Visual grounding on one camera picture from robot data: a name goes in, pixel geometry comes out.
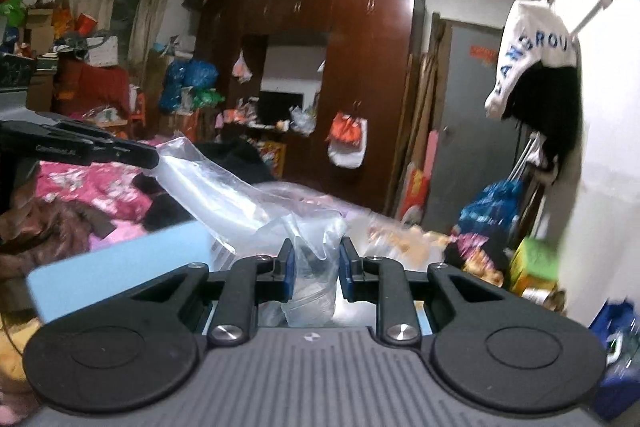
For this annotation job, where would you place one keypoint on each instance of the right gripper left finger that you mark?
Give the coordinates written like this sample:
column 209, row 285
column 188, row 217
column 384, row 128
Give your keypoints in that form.
column 138, row 347

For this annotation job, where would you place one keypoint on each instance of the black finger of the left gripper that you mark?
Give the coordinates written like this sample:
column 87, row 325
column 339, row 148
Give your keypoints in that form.
column 70, row 142

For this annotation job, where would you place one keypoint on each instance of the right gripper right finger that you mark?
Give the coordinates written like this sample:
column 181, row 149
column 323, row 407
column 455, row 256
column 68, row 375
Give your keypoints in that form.
column 487, row 347

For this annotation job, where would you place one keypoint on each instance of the clear plastic bag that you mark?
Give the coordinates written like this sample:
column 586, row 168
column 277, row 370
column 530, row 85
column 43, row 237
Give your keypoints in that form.
column 246, row 221

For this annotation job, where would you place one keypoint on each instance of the left hand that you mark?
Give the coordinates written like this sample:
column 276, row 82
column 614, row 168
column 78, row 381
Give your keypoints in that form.
column 17, row 174

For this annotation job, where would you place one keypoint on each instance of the pink floral blanket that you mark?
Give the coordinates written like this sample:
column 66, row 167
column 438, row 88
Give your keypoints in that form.
column 108, row 187

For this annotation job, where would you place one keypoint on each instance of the green yellow box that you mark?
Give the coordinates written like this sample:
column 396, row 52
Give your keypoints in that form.
column 533, row 265

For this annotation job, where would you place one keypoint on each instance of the blue shopping bag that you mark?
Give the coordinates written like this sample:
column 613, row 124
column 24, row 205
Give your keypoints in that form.
column 617, row 328

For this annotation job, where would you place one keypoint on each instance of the blue plastic bag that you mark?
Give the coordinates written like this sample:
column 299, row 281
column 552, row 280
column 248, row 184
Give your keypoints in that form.
column 495, row 209

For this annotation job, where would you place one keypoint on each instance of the white plastic basket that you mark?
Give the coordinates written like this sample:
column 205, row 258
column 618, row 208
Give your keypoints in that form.
column 371, row 233

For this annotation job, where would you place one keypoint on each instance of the grey metal door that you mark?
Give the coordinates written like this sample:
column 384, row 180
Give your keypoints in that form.
column 472, row 150

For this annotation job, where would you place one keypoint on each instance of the black hanging garment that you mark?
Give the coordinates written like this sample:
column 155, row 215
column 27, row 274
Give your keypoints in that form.
column 548, row 101

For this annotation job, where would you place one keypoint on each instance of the orange and white bag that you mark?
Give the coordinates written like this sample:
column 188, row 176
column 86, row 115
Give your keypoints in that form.
column 347, row 141

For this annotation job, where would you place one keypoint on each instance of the dark red wooden wardrobe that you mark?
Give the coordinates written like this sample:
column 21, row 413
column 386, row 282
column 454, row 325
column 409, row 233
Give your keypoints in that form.
column 373, row 49

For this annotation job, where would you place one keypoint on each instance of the white lettered jacket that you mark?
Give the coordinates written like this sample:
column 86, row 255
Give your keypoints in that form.
column 533, row 34

